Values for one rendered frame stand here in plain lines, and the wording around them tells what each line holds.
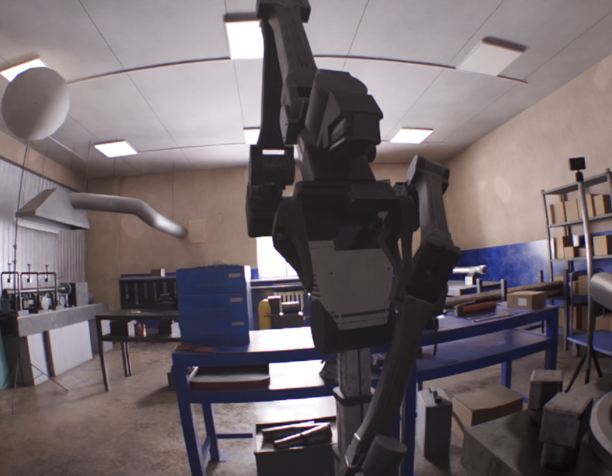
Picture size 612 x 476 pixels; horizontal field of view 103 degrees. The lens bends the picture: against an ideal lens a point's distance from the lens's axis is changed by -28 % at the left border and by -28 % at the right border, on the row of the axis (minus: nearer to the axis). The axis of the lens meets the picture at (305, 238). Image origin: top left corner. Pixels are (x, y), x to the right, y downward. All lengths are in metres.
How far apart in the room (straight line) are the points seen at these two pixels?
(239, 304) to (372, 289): 0.96
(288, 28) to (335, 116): 0.34
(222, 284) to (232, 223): 5.27
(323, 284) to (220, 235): 6.14
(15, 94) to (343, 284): 3.39
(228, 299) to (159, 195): 5.82
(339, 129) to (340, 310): 0.61
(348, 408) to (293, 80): 0.82
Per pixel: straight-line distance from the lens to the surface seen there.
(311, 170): 0.34
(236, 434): 2.29
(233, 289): 1.71
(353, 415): 0.99
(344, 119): 0.30
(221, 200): 7.06
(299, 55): 0.55
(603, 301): 0.29
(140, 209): 5.38
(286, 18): 0.66
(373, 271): 0.89
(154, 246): 7.28
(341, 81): 0.37
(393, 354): 0.65
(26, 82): 3.67
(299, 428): 2.02
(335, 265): 0.85
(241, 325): 1.73
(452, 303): 3.38
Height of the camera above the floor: 1.22
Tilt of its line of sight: 5 degrees up
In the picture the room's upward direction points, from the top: 4 degrees counter-clockwise
